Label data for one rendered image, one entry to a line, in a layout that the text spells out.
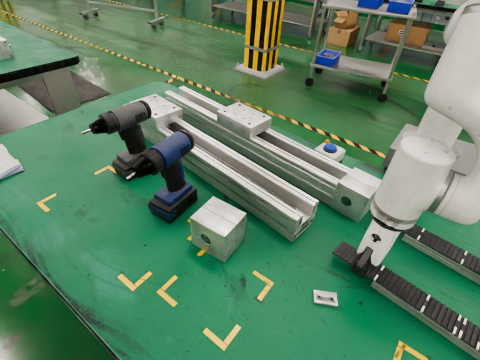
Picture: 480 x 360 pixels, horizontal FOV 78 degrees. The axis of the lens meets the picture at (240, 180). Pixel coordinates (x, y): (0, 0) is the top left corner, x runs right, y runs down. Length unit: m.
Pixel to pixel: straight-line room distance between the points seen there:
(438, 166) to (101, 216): 0.77
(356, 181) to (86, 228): 0.73
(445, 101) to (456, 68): 0.05
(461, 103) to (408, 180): 0.13
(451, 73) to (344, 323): 0.49
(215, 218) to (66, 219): 0.41
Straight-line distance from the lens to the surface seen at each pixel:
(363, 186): 0.87
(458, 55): 0.56
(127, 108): 0.89
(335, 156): 1.01
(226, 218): 0.69
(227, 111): 1.05
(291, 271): 0.74
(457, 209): 0.58
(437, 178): 0.56
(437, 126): 1.15
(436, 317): 0.76
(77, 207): 0.93
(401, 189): 0.57
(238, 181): 0.80
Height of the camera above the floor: 1.38
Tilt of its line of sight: 40 degrees down
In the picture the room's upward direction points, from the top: 4 degrees clockwise
